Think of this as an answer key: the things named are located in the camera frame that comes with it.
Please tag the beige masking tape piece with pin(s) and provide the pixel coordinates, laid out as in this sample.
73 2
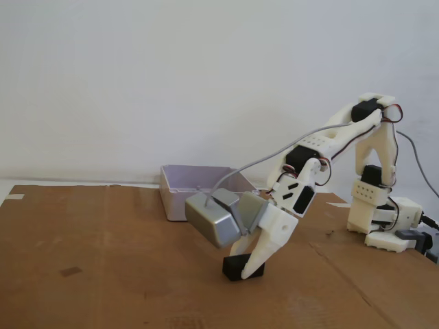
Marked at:
15 196

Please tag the gray black table clamp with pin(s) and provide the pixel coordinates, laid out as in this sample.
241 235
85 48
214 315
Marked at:
408 234

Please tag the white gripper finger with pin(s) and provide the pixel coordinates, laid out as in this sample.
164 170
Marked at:
257 262
243 247

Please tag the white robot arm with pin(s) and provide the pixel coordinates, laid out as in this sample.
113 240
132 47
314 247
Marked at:
367 205

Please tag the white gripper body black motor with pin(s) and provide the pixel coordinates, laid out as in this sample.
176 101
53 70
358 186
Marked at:
276 224

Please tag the brown cardboard sheet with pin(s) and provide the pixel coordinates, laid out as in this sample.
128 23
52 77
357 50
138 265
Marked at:
137 274

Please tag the white tape strip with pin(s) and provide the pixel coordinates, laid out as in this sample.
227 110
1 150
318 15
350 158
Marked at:
337 205

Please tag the gray camera mount bracket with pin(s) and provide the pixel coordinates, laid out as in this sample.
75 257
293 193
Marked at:
250 209

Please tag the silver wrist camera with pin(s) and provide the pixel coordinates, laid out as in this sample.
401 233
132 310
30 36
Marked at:
209 222

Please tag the lavender plastic box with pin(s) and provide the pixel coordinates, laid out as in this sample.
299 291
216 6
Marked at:
171 202

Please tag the black rectangular block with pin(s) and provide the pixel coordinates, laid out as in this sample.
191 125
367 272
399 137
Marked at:
231 269

